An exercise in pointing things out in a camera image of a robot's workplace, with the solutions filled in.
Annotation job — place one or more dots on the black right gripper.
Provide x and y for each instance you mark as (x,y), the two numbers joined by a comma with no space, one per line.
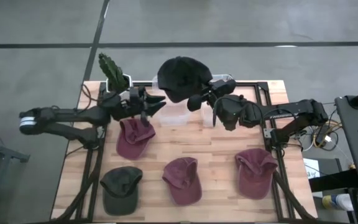
(235,112)

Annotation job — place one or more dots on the white plant pot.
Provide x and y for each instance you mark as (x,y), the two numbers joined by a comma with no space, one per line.
(128,81)

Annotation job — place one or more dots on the white bottle yellow cap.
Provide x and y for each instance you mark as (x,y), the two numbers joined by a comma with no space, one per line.
(340,201)

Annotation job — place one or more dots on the silver metal bracket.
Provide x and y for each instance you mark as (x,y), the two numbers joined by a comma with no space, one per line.
(268,133)

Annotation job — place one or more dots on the white paper sheet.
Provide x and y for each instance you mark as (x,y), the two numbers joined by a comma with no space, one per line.
(311,165)

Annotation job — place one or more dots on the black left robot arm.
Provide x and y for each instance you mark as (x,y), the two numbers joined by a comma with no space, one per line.
(73,115)

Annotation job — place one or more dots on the black metal table frame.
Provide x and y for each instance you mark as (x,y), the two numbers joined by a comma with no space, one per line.
(261,88)

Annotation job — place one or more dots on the dark green baseball cap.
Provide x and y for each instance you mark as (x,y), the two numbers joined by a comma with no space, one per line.
(120,193)

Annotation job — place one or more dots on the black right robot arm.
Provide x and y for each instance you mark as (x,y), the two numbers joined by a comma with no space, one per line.
(294,113)

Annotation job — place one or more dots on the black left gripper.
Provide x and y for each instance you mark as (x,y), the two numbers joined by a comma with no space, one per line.
(132,107)

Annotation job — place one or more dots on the black stand base box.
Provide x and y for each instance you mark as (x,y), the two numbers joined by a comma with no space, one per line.
(334,182)

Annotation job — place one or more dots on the black baseball cap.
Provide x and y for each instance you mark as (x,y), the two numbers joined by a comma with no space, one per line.
(182,77)

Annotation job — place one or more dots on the green cactus plant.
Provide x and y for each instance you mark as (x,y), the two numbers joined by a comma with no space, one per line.
(112,73)

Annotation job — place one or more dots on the black power brick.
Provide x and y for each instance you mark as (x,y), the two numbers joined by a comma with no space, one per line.
(323,133)

